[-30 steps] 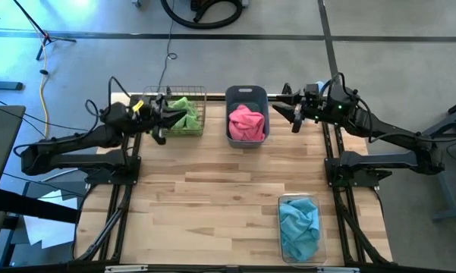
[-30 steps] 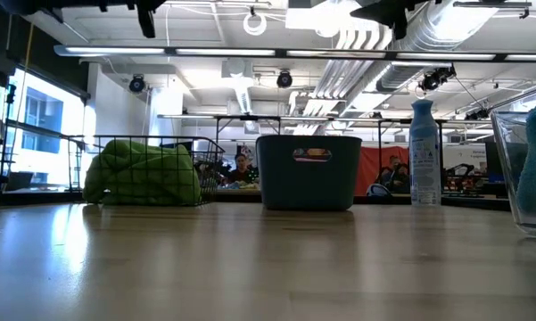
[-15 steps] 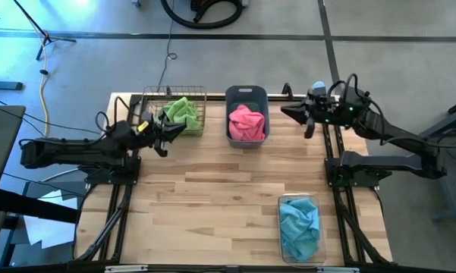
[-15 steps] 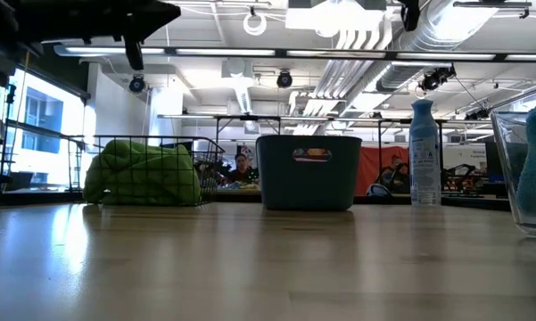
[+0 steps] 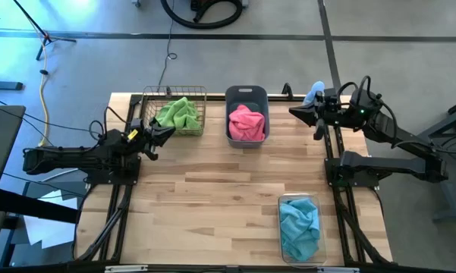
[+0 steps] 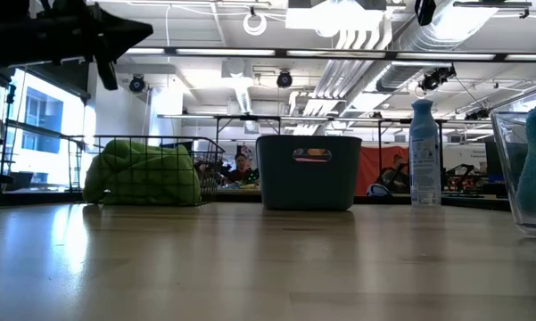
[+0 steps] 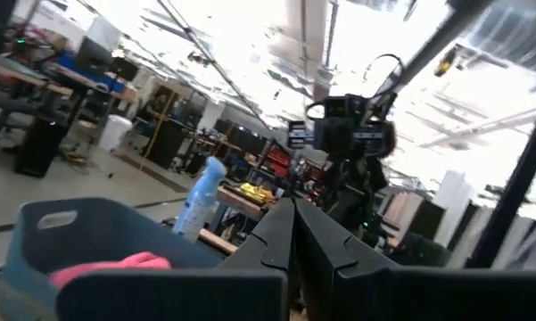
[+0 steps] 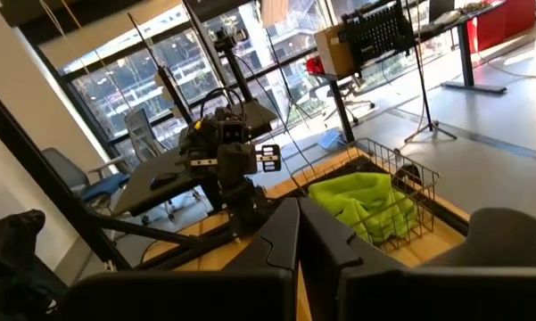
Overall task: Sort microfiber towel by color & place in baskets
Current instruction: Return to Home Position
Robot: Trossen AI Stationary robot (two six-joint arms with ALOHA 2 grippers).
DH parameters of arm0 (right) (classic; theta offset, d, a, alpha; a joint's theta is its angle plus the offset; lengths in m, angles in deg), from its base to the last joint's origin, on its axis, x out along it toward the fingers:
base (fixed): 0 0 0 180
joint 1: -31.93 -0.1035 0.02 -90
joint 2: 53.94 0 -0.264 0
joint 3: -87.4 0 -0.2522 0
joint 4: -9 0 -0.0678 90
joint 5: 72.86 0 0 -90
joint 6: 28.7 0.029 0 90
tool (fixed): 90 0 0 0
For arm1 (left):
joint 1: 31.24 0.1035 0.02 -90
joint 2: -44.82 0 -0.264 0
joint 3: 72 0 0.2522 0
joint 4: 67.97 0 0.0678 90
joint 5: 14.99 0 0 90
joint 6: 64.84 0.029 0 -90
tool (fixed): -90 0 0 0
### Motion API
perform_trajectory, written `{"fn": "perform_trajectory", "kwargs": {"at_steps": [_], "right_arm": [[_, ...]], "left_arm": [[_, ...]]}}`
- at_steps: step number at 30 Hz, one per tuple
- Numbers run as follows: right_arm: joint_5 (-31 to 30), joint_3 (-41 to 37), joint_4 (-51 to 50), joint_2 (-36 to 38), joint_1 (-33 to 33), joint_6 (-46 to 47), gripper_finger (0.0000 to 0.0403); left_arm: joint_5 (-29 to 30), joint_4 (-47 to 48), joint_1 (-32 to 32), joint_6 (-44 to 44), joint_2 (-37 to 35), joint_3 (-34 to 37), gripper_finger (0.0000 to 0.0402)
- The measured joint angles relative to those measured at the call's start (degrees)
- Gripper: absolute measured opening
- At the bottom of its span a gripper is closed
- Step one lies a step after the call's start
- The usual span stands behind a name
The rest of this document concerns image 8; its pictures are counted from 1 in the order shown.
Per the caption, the black camera on stand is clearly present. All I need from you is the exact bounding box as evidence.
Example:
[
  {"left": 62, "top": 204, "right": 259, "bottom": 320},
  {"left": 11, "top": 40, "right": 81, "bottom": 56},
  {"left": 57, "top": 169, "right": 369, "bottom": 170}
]
[{"left": 211, "top": 25, "right": 259, "bottom": 106}]

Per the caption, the grey mesh office chair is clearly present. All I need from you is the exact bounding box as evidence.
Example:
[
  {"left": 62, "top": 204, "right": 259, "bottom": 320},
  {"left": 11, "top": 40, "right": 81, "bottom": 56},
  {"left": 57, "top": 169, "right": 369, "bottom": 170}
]
[{"left": 123, "top": 108, "right": 173, "bottom": 165}]

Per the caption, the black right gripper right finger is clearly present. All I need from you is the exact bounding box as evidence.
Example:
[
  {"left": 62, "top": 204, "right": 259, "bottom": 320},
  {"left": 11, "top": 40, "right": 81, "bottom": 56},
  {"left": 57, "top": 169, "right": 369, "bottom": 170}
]
[{"left": 299, "top": 198, "right": 536, "bottom": 321}]

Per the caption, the wire mesh basket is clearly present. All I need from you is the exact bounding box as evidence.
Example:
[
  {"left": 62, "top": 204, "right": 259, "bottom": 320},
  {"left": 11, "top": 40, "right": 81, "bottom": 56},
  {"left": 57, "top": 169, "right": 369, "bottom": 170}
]
[{"left": 289, "top": 136, "right": 442, "bottom": 255}]

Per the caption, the green microfiber towel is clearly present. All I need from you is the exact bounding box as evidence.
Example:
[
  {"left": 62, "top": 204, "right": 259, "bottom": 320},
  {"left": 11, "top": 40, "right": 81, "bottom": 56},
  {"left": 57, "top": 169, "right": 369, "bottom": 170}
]
[
  {"left": 338, "top": 217, "right": 387, "bottom": 245},
  {"left": 360, "top": 194, "right": 419, "bottom": 244},
  {"left": 307, "top": 171, "right": 396, "bottom": 224}
]

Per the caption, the black background office chair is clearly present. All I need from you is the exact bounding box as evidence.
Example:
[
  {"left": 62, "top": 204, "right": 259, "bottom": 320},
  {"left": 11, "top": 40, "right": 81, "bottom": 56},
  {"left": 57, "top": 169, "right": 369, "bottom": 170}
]
[{"left": 309, "top": 75, "right": 376, "bottom": 127}]

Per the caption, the black frame bracket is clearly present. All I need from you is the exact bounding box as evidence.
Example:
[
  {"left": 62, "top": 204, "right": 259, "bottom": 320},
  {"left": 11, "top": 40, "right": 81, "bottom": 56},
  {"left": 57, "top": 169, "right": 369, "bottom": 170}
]
[{"left": 396, "top": 163, "right": 424, "bottom": 187}]

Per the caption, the cardboard box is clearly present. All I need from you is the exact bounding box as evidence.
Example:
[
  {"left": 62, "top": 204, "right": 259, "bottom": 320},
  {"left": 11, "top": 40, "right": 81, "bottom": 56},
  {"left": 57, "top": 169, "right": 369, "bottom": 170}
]
[{"left": 314, "top": 22, "right": 354, "bottom": 78}]

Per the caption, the red partition panel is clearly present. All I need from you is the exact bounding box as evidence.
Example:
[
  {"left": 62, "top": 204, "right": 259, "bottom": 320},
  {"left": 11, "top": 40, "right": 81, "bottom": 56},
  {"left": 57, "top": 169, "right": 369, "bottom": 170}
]
[{"left": 466, "top": 0, "right": 536, "bottom": 42}]

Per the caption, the blue seat office chair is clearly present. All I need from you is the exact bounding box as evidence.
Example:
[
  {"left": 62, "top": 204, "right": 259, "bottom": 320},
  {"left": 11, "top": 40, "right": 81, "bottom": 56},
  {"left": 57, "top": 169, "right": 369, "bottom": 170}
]
[{"left": 39, "top": 146, "right": 133, "bottom": 214}]

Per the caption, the black background desk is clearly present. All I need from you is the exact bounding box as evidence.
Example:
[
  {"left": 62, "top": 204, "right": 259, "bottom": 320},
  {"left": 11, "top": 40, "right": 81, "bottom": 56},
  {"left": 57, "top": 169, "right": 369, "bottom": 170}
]
[{"left": 314, "top": 0, "right": 509, "bottom": 144}]

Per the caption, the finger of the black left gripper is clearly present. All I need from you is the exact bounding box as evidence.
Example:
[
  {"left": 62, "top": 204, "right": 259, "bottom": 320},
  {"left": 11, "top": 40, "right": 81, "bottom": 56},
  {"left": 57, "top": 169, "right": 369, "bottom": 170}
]
[
  {"left": 217, "top": 143, "right": 238, "bottom": 177},
  {"left": 236, "top": 142, "right": 259, "bottom": 177}
]

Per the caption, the black aluminium table frame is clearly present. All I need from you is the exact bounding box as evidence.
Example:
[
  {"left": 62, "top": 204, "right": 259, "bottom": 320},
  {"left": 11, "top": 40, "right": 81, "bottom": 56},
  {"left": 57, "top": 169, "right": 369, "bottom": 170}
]
[{"left": 0, "top": 78, "right": 470, "bottom": 273}]

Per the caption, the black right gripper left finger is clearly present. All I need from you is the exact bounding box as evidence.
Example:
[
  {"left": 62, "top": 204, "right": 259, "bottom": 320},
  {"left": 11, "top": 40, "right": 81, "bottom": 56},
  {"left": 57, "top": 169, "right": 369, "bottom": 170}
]
[{"left": 62, "top": 198, "right": 301, "bottom": 321}]

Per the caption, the black computer mouse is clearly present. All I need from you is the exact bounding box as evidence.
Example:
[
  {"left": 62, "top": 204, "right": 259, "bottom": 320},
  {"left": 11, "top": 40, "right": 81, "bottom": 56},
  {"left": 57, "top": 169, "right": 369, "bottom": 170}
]
[{"left": 149, "top": 171, "right": 180, "bottom": 192}]

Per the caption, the black tripod stand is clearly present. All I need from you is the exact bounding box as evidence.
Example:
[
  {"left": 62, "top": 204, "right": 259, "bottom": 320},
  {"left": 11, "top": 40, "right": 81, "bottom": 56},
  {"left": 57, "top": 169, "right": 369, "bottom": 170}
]
[{"left": 400, "top": 0, "right": 458, "bottom": 144}]

